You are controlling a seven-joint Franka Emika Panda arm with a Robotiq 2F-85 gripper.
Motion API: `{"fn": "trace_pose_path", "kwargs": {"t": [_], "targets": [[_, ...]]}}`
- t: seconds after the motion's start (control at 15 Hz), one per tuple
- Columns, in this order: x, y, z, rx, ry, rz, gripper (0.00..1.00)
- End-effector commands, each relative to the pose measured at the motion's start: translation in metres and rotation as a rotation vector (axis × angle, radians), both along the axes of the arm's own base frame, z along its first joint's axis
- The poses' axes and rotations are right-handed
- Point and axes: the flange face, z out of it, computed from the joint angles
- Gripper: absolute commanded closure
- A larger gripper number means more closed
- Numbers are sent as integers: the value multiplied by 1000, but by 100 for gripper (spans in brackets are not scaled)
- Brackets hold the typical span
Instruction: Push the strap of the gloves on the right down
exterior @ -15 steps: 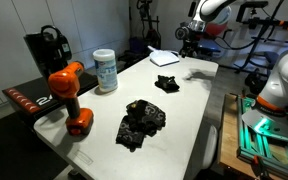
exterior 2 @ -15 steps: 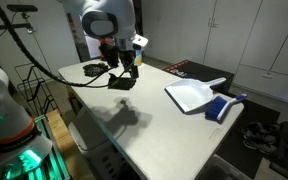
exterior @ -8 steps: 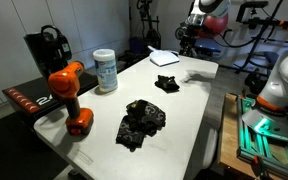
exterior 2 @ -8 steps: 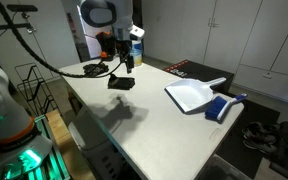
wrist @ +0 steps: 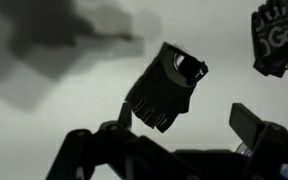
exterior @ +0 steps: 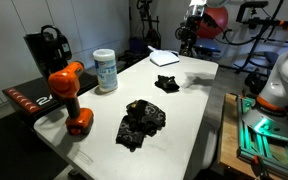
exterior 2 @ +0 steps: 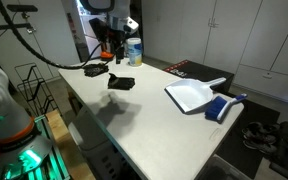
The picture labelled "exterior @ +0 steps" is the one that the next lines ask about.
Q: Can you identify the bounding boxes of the black floor bag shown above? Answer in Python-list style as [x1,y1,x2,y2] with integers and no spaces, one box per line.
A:
[244,71,269,96]

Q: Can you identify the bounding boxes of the wooden board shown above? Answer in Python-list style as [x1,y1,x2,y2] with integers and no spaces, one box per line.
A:
[216,92,287,180]

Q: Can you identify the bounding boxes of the blue padded bench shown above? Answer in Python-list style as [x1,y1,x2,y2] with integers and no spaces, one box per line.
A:
[193,36,222,55]

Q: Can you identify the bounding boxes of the red exercise ball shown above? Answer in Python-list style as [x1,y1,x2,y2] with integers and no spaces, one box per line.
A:
[195,5,230,40]

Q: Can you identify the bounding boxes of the black exercise machine frame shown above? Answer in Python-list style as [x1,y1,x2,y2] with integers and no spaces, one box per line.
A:
[217,0,288,75]

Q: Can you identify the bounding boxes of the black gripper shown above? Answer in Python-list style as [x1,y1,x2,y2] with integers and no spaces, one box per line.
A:
[179,20,201,57]

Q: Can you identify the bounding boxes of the green lit aluminium frame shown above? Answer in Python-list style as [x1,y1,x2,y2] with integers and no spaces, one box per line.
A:
[235,94,288,180]

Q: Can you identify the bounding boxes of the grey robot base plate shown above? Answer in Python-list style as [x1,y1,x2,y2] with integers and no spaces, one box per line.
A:
[241,105,288,142]

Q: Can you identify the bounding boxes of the black exercise bike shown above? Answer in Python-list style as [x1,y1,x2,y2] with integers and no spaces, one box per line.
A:
[128,0,162,52]

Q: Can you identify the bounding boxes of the small plain black glove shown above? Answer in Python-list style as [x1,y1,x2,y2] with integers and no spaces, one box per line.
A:
[154,74,181,94]

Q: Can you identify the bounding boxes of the orange and black cordless drill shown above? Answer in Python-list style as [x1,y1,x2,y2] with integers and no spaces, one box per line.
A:
[47,61,95,136]

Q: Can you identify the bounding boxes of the white plastic dustpan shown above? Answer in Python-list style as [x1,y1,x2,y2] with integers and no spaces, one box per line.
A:
[146,45,181,68]

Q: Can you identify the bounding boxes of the black glove with grey print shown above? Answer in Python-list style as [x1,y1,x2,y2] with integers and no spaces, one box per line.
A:
[125,98,167,137]
[115,114,147,153]

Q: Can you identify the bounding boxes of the white wipes canister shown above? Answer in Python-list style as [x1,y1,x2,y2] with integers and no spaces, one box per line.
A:
[92,48,119,93]

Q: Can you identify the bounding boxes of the white wall cabinets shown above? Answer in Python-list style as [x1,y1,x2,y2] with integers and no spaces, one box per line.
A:
[0,0,131,112]

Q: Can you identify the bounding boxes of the red black tool case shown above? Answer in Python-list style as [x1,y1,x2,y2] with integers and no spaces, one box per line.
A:
[1,71,99,125]

